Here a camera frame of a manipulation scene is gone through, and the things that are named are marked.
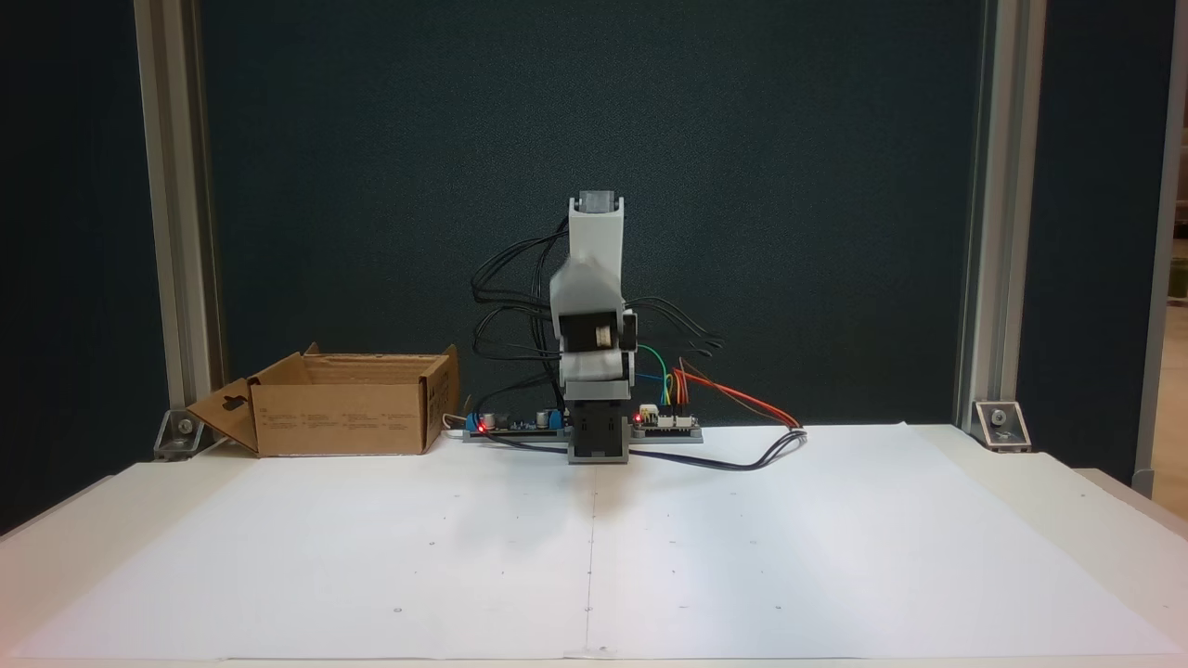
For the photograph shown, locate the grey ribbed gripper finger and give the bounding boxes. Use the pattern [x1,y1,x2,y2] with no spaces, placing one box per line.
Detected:
[549,258,623,321]

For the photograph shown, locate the blue circuit board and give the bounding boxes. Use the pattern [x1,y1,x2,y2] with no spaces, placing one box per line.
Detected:
[467,406,569,443]

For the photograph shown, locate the small circuit board with jumpers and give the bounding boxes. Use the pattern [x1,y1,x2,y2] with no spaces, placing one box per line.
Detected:
[631,405,704,443]

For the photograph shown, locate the open cardboard box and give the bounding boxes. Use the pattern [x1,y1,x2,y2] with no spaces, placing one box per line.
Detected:
[186,343,461,457]

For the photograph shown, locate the large white paper sheet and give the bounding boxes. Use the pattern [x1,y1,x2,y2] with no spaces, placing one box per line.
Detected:
[14,422,1180,662]

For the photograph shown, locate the green yellow blue jumper wires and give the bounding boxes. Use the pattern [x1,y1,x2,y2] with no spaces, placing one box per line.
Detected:
[636,345,671,409]

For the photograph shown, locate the black servo cable bundle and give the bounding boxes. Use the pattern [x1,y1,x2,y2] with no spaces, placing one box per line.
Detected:
[624,295,725,359]
[470,218,570,437]

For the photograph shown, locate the orange jumper wires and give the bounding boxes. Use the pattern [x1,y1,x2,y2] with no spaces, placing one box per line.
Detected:
[673,357,804,432]

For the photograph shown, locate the long black cable, white connector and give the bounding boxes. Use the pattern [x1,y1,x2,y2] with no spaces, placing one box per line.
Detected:
[464,422,808,472]

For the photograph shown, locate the aluminium corner bracket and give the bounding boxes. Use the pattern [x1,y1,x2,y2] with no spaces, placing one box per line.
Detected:
[973,401,1031,454]
[153,408,207,462]

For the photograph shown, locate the aluminium frame post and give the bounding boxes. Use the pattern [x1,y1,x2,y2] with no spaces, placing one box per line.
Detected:
[135,0,226,414]
[956,0,1048,430]

